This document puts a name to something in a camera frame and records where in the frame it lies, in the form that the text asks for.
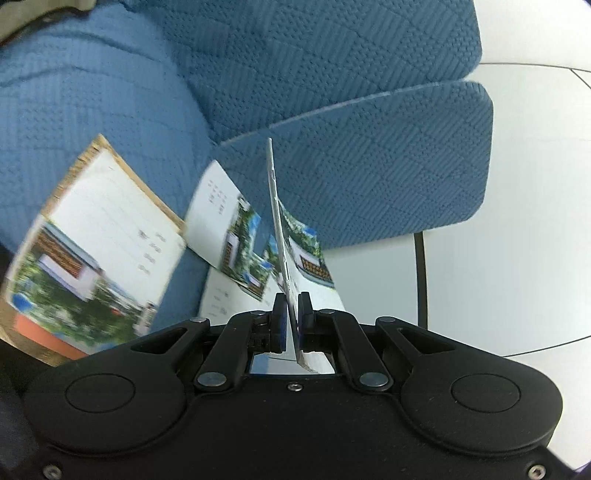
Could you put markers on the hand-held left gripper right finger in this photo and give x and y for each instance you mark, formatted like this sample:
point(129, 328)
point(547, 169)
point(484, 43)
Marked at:
point(304, 323)

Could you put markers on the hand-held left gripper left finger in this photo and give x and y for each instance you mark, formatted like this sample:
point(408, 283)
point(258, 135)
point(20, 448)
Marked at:
point(278, 323)

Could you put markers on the brown painting cover book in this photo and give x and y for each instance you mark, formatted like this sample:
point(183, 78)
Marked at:
point(144, 183)

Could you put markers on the blue padded floor chair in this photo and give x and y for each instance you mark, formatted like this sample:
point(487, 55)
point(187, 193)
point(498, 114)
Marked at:
point(115, 69)
point(369, 175)

